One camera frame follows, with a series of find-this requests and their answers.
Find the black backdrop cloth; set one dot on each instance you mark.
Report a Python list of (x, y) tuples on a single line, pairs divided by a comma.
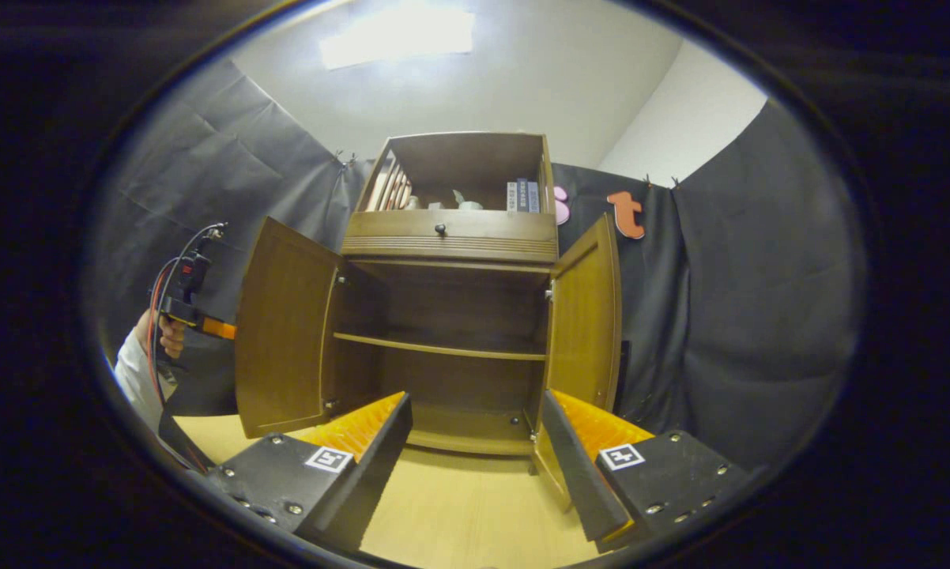
[(759, 300)]

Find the blue-grey book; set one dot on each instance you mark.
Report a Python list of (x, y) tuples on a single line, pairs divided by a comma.
[(533, 198)]

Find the wooden double-door shoe cabinet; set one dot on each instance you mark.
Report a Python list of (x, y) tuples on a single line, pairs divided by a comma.
[(459, 308)]

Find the wooden cabinet door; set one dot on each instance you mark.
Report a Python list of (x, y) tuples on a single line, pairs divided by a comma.
[(586, 324), (285, 332)]

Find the dark blue book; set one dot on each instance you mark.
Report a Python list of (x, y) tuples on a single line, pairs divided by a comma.
[(522, 196)]

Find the ceiling light panel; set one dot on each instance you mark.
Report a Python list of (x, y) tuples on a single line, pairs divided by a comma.
[(396, 35)]

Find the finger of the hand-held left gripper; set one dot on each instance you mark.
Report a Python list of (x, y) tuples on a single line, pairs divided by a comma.
[(218, 328)]

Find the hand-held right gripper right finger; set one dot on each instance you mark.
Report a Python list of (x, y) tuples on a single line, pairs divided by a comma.
[(582, 482)]

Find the wooden drawer with black knob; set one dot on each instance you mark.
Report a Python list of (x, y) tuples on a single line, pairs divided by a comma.
[(491, 233)]

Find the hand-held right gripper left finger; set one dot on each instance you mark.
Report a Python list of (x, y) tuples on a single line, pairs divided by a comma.
[(372, 474)]

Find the small beige jar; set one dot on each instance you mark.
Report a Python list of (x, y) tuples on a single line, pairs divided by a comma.
[(412, 203)]

